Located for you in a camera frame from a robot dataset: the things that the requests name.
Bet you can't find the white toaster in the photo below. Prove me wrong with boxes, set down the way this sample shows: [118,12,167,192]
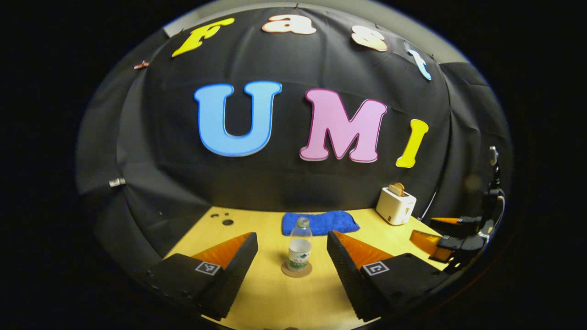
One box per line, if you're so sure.
[376,187,417,226]

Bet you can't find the black backdrop cloth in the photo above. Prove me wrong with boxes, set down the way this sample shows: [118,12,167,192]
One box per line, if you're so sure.
[76,7,513,275]

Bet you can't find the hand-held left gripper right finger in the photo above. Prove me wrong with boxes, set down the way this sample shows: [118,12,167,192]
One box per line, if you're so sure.
[327,230,450,323]

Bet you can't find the thin white cord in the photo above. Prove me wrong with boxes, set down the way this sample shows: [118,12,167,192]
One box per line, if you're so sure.
[420,187,439,221]

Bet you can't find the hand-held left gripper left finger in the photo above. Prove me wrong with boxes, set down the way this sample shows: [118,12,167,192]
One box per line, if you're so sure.
[146,232,259,321]

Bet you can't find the blue folded towel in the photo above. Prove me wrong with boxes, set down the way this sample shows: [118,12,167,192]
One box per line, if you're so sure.
[282,210,360,237]

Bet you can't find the round brown coaster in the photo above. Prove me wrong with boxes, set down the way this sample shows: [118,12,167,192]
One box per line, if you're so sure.
[281,261,313,278]

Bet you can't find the clear plastic water bottle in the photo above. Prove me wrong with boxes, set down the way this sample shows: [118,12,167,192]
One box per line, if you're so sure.
[288,217,313,272]

